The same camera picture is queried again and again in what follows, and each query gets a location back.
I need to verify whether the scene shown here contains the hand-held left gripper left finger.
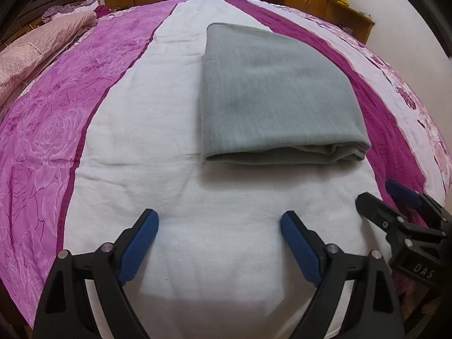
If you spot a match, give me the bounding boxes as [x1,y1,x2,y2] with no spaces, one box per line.
[33,209,159,339]

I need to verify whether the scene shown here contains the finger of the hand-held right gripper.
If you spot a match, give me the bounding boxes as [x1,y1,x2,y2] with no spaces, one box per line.
[355,192,446,246]
[385,179,452,225]

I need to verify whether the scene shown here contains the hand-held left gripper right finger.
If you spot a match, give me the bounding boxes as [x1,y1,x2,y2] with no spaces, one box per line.
[280,211,406,339]

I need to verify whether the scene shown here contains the grey pants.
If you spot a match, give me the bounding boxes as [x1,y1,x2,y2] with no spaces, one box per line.
[199,22,371,166]

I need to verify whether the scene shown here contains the purple striped bedspread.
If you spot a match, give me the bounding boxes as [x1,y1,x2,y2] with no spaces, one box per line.
[0,0,452,325]

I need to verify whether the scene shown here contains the pink quilt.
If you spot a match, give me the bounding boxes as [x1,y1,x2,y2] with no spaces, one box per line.
[0,10,97,110]

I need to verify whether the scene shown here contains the purple ruffled pillow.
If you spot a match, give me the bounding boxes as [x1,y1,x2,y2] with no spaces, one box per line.
[42,0,101,22]

